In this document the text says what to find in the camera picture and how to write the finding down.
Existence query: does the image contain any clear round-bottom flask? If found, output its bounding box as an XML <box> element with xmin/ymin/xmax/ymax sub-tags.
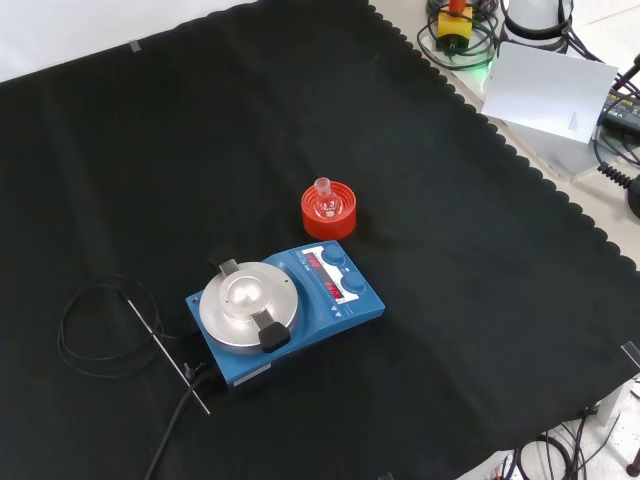
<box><xmin>313</xmin><ymin>176</ymin><xmax>339</xmax><ymax>220</ymax></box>

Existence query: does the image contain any red ribbed flask stand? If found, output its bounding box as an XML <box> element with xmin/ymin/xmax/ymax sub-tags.
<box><xmin>300</xmin><ymin>182</ymin><xmax>359</xmax><ymax>240</ymax></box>

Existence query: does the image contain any blue base heater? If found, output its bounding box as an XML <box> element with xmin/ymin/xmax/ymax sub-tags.
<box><xmin>185</xmin><ymin>240</ymin><xmax>387</xmax><ymax>397</ymax></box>

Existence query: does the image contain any black bench cloth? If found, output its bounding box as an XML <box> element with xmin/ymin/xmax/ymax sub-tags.
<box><xmin>0</xmin><ymin>0</ymin><xmax>640</xmax><ymax>480</ymax></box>

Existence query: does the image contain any thin metal probe rod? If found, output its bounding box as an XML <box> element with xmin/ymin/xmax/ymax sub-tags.
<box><xmin>126</xmin><ymin>298</ymin><xmax>212</xmax><ymax>416</ymax></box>

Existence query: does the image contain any yellow stop button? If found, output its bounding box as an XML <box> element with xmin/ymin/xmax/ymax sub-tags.
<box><xmin>435</xmin><ymin>0</ymin><xmax>475</xmax><ymax>52</ymax></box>

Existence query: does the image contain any black power adapter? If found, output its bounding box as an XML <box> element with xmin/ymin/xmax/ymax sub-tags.
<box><xmin>598</xmin><ymin>88</ymin><xmax>640</xmax><ymax>137</ymax></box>

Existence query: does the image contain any black green cable loop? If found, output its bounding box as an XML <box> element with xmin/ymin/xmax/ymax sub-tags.
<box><xmin>416</xmin><ymin>0</ymin><xmax>502</xmax><ymax>70</ymax></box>

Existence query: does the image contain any thick black power cable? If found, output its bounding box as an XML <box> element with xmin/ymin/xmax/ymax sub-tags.
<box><xmin>143</xmin><ymin>366</ymin><xmax>217</xmax><ymax>480</ymax></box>

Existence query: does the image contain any thin black probe cable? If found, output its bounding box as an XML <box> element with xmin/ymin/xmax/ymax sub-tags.
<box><xmin>57</xmin><ymin>276</ymin><xmax>175</xmax><ymax>379</ymax></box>

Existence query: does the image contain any black coiled cable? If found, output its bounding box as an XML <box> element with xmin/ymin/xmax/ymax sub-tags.
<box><xmin>596</xmin><ymin>163</ymin><xmax>637</xmax><ymax>190</ymax></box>

